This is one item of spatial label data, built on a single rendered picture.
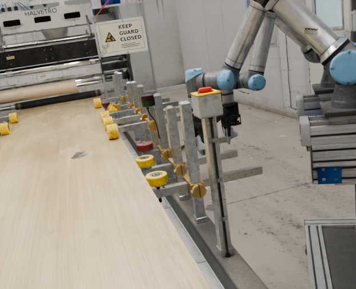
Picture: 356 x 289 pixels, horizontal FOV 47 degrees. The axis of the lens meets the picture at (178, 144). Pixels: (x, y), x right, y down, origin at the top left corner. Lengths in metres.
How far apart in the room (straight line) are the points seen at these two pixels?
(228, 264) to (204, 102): 0.50
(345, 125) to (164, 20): 9.33
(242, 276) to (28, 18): 3.69
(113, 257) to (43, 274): 0.16
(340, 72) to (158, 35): 9.37
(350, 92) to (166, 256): 0.97
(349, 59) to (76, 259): 1.04
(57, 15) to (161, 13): 6.50
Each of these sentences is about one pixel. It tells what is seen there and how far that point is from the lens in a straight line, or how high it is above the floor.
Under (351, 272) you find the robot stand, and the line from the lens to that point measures 2.17.
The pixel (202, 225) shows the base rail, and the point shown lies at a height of 0.70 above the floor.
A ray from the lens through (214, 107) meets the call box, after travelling 1.17.
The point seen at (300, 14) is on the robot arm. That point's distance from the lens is 1.52.
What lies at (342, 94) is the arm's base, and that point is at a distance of 1.66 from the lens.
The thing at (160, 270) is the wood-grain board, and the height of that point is 0.90.
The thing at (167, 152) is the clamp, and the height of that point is 0.86.
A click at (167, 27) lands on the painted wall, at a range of 10.78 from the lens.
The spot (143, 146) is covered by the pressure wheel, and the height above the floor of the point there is 0.90.
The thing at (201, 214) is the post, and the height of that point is 0.74.
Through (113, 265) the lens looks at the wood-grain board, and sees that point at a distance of 1.00.
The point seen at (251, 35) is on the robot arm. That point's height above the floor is 1.34.
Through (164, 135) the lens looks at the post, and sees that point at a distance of 1.96.
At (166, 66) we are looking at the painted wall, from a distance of 10.76.
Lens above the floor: 1.39
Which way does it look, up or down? 15 degrees down
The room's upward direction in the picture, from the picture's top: 8 degrees counter-clockwise
